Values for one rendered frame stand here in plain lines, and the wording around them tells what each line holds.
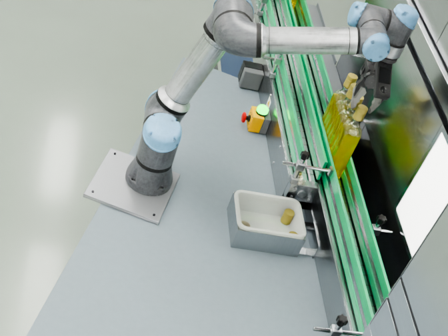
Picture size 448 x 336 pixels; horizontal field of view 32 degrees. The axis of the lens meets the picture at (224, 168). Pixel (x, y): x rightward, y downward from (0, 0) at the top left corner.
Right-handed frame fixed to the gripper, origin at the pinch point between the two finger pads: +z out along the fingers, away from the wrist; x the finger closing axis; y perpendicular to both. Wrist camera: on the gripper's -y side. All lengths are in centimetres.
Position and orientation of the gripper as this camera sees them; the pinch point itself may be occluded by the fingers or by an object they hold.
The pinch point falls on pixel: (362, 109)
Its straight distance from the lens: 247.0
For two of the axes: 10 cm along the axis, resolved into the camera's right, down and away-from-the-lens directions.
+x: -9.6, -2.2, -1.7
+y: 0.1, -6.5, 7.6
